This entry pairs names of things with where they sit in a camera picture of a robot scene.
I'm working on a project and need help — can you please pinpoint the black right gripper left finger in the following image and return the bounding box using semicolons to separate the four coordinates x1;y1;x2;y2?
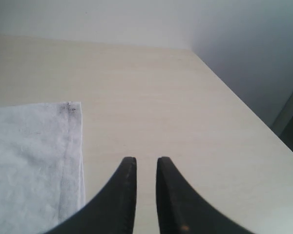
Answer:
48;157;137;234

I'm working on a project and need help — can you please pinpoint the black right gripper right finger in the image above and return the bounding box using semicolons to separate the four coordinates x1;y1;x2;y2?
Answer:
156;157;251;234

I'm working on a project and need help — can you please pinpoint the white t-shirt red lettering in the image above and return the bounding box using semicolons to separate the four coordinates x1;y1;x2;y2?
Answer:
0;102;85;234

